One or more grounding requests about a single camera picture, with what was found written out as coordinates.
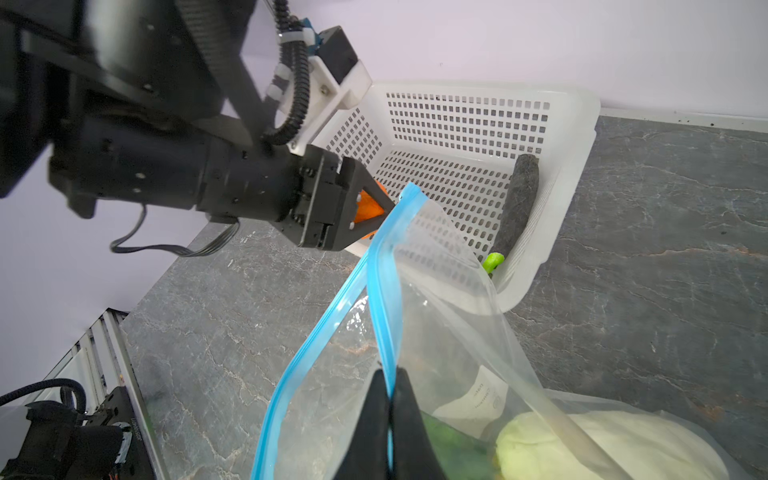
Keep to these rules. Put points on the clear zip bag blue zipper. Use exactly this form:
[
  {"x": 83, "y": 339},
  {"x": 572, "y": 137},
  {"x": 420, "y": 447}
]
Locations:
[{"x": 418, "y": 299}]

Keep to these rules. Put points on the white perforated plastic basket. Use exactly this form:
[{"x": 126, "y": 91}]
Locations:
[{"x": 459, "y": 141}]

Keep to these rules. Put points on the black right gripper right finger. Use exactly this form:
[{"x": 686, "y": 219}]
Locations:
[{"x": 412, "y": 454}]

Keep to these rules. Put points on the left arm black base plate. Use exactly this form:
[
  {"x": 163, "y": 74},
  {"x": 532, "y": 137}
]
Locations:
[{"x": 120, "y": 432}]

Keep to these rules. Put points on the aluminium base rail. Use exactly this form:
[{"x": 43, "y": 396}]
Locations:
[{"x": 100, "y": 363}]

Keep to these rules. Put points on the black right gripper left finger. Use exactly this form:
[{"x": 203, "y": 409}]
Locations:
[{"x": 367, "y": 456}]

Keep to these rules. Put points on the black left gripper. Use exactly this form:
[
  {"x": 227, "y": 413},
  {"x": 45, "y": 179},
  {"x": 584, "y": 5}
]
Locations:
[{"x": 218, "y": 171}]

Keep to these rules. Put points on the orange tangerine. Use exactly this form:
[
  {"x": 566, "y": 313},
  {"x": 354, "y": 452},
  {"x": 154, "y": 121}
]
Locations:
[{"x": 368, "y": 208}]

